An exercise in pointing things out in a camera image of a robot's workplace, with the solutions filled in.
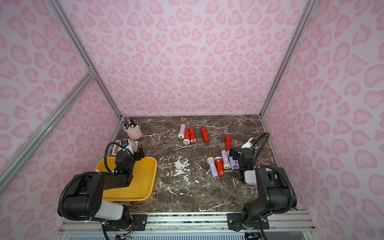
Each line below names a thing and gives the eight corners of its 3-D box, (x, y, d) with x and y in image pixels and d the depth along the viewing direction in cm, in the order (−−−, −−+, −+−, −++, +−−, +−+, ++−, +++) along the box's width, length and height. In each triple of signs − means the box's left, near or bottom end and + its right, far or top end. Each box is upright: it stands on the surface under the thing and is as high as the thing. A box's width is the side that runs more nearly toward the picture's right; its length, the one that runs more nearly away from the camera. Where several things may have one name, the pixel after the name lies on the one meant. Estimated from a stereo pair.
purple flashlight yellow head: (224, 169, 93) (225, 167, 90) (220, 152, 101) (221, 149, 98) (230, 169, 93) (231, 166, 90) (226, 152, 101) (227, 149, 98)
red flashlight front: (218, 177, 90) (218, 175, 87) (214, 159, 98) (215, 157, 95) (225, 176, 90) (226, 174, 88) (221, 158, 98) (221, 156, 95)
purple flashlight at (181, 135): (178, 140, 108) (177, 137, 105) (181, 126, 116) (180, 123, 113) (183, 140, 107) (183, 137, 105) (186, 126, 116) (185, 123, 113)
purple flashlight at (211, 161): (214, 178, 89) (214, 176, 87) (206, 160, 97) (207, 157, 94) (220, 176, 90) (221, 174, 87) (212, 158, 98) (213, 156, 95)
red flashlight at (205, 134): (203, 143, 105) (204, 141, 103) (200, 129, 114) (200, 126, 112) (209, 142, 106) (209, 140, 104) (206, 128, 114) (206, 126, 112)
